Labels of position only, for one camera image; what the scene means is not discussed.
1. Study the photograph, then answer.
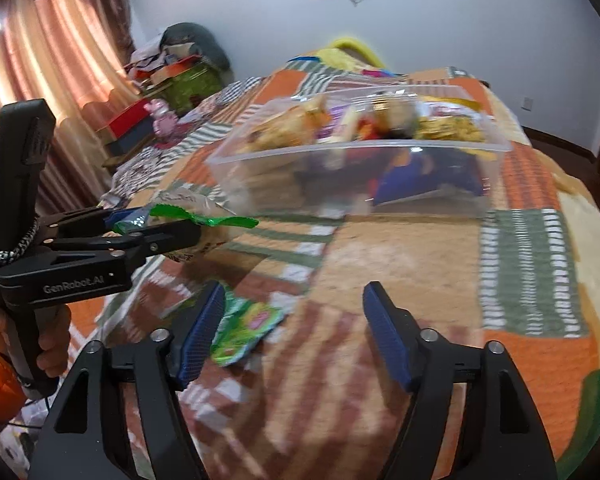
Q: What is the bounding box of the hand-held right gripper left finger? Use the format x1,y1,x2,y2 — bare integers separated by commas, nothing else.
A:
27,281,227,480

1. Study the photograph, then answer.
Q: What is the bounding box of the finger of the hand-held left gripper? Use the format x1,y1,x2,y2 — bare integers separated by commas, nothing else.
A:
40,205,133,235
44,217,203,275

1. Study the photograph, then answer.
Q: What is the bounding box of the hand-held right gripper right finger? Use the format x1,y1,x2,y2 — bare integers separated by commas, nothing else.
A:
362,281,558,480

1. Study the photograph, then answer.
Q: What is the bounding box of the small green snack packet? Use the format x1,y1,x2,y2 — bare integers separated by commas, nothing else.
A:
210,296,285,367

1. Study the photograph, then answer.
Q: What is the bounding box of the clear packet with green edge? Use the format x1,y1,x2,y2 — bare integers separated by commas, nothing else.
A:
112,187,259,264

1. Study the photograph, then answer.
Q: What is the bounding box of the blue chip packet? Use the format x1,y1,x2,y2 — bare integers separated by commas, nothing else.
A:
372,152,486,206

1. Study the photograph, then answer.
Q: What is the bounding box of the clear plastic container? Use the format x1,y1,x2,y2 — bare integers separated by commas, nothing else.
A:
206,85,513,219

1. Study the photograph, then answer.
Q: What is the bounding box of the yellow crinkly snack packet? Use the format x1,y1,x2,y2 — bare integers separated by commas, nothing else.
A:
417,110,486,144

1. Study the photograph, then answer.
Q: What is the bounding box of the brown snack bag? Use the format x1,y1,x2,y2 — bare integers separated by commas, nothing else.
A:
375,97,421,137

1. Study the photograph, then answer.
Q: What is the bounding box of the person's left hand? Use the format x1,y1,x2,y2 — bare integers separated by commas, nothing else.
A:
36,305,74,372

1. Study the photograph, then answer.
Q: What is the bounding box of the patchwork striped blanket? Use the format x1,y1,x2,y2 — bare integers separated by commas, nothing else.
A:
100,50,600,480

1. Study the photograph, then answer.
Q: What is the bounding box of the floral patterned bedsheet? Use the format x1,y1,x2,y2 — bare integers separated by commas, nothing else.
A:
102,77,261,207

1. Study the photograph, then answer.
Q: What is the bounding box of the red box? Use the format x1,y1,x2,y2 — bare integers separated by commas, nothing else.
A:
97,97,155,142

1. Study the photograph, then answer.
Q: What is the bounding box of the green bag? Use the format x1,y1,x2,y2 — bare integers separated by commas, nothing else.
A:
152,67,225,113

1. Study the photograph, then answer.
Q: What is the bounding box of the pile of clutter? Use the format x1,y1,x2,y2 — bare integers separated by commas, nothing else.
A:
124,42,201,83

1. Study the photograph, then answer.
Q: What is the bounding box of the pink orange window curtain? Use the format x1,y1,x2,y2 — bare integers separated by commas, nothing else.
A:
0,0,140,211

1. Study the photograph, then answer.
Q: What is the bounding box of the yellow curved tube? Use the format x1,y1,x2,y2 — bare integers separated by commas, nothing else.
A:
327,36,388,68

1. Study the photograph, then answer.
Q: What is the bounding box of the black white braided cord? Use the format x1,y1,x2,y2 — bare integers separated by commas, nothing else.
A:
0,220,38,267

